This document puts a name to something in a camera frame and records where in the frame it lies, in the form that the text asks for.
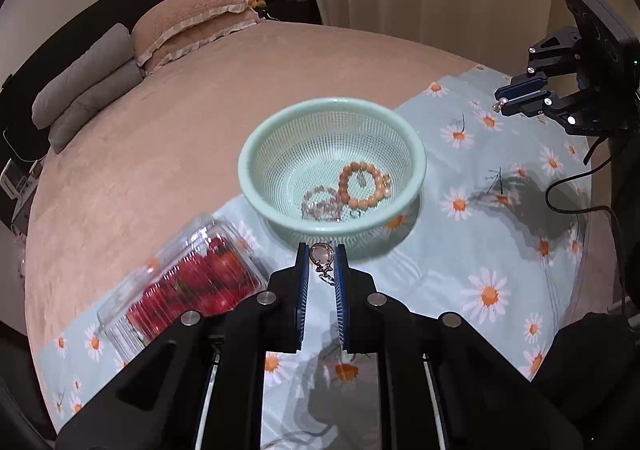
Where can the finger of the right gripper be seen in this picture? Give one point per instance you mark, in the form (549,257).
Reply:
(525,104)
(520,88)

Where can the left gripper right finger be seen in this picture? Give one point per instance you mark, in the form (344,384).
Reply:
(441,384)

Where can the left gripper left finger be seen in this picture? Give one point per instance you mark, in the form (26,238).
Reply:
(199,384)

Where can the pearl earring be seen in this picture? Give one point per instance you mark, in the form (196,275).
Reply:
(497,105)

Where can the clear plastic tomato box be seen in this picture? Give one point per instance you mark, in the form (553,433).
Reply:
(206,267)

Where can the daisy print blue cloth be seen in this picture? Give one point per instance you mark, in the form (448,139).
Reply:
(479,240)

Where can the mint green mesh basket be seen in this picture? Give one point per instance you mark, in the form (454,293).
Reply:
(307,145)

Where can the beige bed cover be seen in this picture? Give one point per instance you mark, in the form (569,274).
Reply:
(167,151)

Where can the dark wooden headboard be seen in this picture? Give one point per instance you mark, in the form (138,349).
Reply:
(69,41)

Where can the white device on nightstand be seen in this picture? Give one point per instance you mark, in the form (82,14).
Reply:
(19,182)

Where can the lower grey pillow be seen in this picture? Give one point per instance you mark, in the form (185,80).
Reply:
(91,102)

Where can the grey pillow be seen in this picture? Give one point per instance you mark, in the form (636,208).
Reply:
(112,50)
(91,102)

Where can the lower beige frilled pillow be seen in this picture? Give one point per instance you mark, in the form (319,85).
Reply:
(195,37)

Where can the beige frilled pillow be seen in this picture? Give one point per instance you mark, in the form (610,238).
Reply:
(170,17)
(195,37)

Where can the upper beige frilled pillow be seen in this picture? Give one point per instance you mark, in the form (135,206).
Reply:
(170,17)

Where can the upper grey pillow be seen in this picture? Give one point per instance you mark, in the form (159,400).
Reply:
(112,50)

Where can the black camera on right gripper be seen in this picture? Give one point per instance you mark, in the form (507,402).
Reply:
(597,19)

